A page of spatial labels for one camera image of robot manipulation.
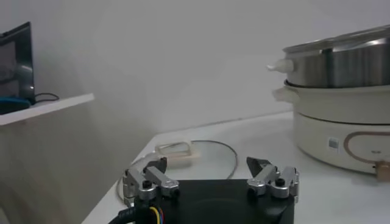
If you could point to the black laptop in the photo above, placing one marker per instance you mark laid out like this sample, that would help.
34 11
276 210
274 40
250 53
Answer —
15 61

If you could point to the stainless steel steamer basket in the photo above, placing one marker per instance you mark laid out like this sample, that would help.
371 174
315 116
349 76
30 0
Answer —
350 67

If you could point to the white side table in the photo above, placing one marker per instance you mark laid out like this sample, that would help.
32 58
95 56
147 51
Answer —
45 109

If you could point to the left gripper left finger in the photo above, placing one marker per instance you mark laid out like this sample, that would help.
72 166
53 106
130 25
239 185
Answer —
152 179

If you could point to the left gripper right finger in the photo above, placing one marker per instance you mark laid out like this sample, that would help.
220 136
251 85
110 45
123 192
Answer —
271 179

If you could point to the cream electric cooker pot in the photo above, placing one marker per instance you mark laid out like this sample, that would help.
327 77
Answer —
329 106

